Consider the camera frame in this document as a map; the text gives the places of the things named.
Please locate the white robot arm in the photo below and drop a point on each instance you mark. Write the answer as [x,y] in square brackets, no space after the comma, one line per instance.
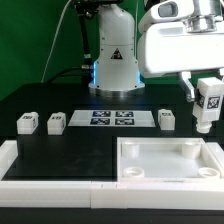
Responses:
[116,71]

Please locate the white square tabletop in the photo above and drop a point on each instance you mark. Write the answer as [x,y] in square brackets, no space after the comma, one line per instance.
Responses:
[168,159]

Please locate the white U-shaped fence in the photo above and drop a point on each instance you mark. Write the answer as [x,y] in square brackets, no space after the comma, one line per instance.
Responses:
[205,195]

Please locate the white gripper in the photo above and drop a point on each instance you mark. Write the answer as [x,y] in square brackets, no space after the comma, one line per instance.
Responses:
[166,48]

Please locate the white marker sheet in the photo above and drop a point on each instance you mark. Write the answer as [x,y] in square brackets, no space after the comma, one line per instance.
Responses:
[112,118]

